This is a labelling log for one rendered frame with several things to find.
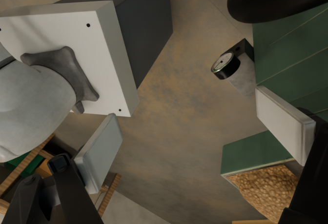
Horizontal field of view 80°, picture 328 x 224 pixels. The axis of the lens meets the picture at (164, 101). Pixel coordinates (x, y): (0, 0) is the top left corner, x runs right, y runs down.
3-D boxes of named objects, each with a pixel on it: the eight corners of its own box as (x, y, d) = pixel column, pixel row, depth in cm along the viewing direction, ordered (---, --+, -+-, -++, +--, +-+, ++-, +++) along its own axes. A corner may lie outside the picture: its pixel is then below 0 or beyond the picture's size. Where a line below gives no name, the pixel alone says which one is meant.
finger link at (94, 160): (98, 193, 13) (88, 195, 13) (124, 138, 20) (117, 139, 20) (83, 157, 12) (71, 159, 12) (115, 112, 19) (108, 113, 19)
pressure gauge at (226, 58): (234, 43, 46) (232, 60, 41) (243, 54, 47) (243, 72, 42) (213, 58, 51) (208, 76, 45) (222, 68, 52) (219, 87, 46)
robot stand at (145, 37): (126, 32, 123) (65, 92, 80) (112, -24, 103) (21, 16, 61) (173, 32, 114) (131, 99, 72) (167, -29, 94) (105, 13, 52)
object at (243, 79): (244, 36, 52) (244, 50, 46) (271, 68, 55) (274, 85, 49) (218, 55, 57) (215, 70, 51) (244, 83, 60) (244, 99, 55)
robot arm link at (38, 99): (57, 114, 64) (2, 178, 48) (6, 71, 55) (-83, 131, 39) (89, 100, 55) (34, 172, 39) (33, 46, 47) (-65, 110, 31)
